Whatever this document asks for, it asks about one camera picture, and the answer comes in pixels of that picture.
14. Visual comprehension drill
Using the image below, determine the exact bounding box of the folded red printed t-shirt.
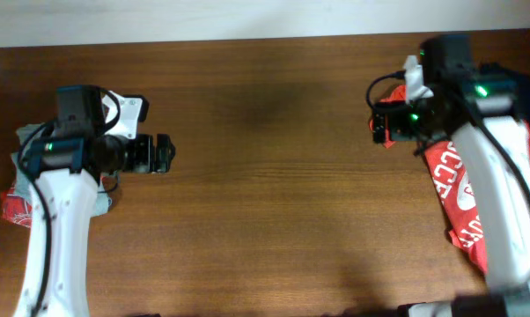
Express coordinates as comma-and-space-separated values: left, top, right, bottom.
0, 187, 32, 228

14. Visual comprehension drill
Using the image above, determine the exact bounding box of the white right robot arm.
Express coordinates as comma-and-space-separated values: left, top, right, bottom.
367, 70, 530, 316

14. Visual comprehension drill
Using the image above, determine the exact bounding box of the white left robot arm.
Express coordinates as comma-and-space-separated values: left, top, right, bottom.
14, 134, 175, 316

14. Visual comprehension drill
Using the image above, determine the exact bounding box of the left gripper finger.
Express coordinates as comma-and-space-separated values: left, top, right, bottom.
156, 134, 176, 154
152, 152, 173, 173

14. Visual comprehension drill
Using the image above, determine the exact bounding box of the light blue t-shirt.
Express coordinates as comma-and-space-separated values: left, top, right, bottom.
11, 124, 112, 217

